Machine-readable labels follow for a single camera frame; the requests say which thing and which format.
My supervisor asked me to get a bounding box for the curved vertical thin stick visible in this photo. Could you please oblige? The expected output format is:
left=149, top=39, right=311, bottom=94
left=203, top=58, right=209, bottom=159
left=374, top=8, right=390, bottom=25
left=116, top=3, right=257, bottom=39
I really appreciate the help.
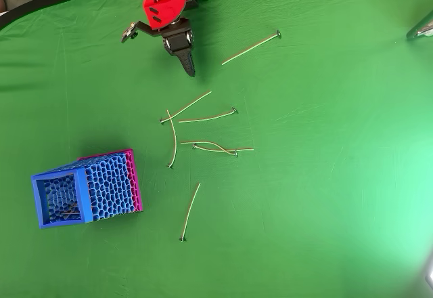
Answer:
left=166, top=109, right=178, bottom=169

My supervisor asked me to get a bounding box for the blue and magenta lattice basket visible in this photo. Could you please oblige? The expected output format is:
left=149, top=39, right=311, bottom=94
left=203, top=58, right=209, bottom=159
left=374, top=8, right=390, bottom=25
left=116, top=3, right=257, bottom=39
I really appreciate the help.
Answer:
left=30, top=148, right=144, bottom=230

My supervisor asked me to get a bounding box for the green cloth backdrop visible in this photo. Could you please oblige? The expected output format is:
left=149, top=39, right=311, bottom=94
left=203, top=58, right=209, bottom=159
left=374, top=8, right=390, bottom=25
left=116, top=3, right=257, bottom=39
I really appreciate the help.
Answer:
left=0, top=0, right=433, bottom=298

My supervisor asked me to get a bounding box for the shiny metal object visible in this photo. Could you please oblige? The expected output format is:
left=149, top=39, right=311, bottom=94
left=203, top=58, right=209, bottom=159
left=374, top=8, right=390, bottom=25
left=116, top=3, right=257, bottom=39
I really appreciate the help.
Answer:
left=405, top=16, right=433, bottom=41

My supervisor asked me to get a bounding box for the black camera bracket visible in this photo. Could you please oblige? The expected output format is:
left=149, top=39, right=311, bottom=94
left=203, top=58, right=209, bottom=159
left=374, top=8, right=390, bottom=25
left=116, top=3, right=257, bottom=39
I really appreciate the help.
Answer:
left=120, top=21, right=152, bottom=44

